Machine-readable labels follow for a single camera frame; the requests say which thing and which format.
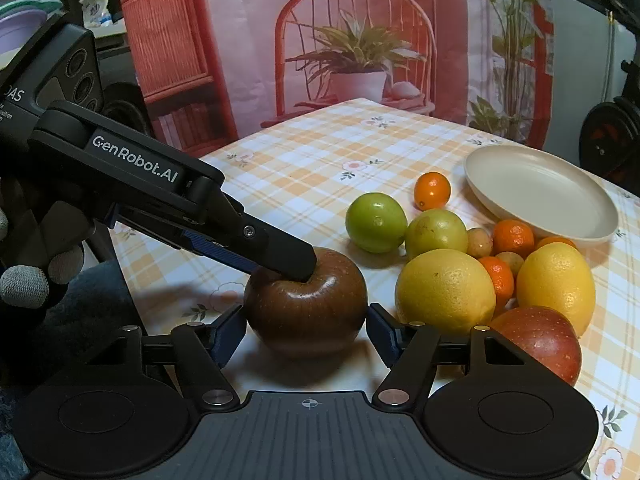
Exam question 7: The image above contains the brown kiwi right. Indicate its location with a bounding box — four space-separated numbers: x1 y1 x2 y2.
495 251 526 278

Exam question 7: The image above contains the green plastic basin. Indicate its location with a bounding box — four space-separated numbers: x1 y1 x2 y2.
0 0 63 16

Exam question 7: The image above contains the black exercise bike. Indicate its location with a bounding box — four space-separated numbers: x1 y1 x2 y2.
550 0 640 183

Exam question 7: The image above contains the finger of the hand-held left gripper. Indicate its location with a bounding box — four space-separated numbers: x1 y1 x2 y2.
181 227 262 276
200 191 318 282

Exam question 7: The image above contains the yellow lemon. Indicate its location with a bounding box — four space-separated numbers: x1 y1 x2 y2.
516 241 597 338
395 248 497 336

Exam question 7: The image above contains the white wall pipe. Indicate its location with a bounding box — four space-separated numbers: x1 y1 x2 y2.
605 10 615 98

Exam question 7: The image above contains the green apple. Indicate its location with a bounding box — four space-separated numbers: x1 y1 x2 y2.
345 192 408 254

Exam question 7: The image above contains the orange checked floral tablecloth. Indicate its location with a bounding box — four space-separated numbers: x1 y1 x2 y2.
107 97 640 480

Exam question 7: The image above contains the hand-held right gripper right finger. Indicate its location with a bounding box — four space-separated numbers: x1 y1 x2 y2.
366 303 528 409

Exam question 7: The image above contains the brown kiwi left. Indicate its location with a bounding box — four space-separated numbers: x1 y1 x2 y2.
466 227 495 259

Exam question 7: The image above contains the brown kiwi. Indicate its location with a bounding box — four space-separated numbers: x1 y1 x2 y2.
466 227 495 259
495 251 526 278

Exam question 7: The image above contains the purple plastic basin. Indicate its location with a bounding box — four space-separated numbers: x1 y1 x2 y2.
0 10 53 58

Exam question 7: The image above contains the orange mandarin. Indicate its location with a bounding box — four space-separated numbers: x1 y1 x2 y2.
491 220 536 260
477 256 516 311
536 236 578 251

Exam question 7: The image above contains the yellow-green apple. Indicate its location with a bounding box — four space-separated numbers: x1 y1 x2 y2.
404 208 469 261

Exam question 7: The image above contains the blotchy red apple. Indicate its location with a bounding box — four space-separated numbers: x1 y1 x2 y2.
487 305 583 387

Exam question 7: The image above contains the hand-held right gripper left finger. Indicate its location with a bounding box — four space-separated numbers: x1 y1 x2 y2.
85 304 247 411

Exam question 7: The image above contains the white plastic bag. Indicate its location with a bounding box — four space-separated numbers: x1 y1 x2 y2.
80 0 112 28

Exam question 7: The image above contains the person's left hand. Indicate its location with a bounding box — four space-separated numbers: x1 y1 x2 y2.
0 170 98 313

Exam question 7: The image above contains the glossy oval mandarin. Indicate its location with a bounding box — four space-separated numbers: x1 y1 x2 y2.
413 171 452 212

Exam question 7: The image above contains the dark red apple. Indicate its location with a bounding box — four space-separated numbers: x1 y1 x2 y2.
243 246 369 358

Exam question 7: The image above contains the printed backdrop cloth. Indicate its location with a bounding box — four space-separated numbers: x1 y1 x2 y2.
114 0 556 148

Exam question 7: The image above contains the beige plate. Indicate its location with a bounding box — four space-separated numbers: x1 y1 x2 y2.
463 146 620 246

